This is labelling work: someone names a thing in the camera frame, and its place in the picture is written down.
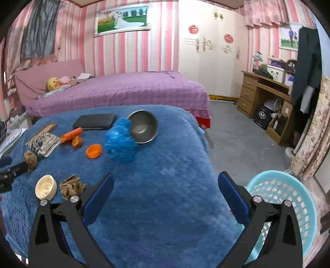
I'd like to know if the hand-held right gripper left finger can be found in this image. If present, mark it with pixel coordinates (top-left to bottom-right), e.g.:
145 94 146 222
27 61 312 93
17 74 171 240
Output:
28 172 115 268

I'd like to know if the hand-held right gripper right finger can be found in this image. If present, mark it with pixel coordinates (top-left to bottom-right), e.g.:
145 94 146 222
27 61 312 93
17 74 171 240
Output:
218 171 303 268

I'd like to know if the patterned woven cloth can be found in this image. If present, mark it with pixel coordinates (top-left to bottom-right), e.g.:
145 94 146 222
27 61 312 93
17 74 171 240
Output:
26 133 61 158

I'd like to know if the orange plastic bowl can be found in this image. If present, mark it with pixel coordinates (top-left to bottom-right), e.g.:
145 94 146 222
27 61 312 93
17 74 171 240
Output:
86 144 103 158

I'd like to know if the blue mesh sponge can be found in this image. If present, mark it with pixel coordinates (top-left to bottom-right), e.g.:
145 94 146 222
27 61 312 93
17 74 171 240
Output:
104 117 138 164

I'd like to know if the light blue plastic basket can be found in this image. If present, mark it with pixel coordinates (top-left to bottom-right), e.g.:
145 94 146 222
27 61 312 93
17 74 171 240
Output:
244 170 317 263

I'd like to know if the wooden ruler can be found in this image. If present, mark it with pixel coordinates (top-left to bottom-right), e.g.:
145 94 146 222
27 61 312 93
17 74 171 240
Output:
32 122 57 137

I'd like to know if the blue fluffy blanket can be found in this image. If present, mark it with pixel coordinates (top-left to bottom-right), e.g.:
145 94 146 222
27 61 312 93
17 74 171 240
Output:
0 104 248 268

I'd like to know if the orange carrot piece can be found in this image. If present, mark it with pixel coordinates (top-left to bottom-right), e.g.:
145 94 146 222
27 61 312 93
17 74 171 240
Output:
60 127 83 142

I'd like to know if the black flat case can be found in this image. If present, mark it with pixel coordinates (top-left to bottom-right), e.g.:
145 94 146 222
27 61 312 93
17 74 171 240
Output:
73 113 117 130

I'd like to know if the metal bowl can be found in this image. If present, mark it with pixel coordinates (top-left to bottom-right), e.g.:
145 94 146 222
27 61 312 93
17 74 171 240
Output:
127 109 159 144

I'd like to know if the pink covered sofa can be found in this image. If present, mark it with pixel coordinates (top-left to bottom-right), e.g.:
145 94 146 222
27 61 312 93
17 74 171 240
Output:
14 59 85 106

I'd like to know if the black box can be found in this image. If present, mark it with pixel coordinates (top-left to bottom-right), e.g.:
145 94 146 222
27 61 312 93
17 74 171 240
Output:
253 104 275 130

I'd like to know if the yellow duck plush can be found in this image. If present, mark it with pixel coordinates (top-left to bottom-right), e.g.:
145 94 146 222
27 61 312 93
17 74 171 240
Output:
46 77 61 92

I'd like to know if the white fan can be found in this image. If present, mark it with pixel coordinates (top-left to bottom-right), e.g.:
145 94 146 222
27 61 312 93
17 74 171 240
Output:
263 99 283 114

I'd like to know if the floral curtain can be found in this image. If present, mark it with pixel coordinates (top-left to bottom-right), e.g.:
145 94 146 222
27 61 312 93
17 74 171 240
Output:
291 76 330 181

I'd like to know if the purple dotted bed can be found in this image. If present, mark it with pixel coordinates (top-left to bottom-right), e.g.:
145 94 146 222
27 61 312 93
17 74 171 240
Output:
26 70 213 129

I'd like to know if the wooden desk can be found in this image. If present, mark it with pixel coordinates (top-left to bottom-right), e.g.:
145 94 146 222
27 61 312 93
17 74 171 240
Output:
237 70 297 145

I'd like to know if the pink satin curtain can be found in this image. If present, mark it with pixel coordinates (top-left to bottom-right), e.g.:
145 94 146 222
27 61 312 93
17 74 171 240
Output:
4 8 34 88

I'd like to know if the grey hanging garment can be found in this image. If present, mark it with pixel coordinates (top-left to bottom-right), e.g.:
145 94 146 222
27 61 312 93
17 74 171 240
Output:
299 86 314 114

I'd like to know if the white wardrobe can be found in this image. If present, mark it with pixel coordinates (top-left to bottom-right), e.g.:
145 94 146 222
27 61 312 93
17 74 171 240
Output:
178 6 249 98

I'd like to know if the dark clothes pile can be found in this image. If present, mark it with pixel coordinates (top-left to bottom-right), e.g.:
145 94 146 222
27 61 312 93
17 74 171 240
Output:
254 66 274 79

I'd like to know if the white storage box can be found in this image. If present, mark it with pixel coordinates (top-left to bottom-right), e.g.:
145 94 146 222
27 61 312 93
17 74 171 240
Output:
267 64 286 83

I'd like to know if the grey hanging cloth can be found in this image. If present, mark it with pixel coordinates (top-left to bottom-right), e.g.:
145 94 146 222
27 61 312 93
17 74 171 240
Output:
21 0 61 59

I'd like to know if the dark hanging jacket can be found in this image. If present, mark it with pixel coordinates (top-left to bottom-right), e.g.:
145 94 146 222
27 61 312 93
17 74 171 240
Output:
291 26 323 114

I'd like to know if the pink curtain valance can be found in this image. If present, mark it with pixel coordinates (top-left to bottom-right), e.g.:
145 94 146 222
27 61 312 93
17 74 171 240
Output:
244 0 290 27

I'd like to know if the small framed wall picture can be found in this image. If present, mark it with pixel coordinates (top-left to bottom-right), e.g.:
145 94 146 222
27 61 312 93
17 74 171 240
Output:
279 23 303 51

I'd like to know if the large framed wall picture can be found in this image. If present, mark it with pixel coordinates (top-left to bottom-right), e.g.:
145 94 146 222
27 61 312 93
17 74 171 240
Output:
93 4 152 38

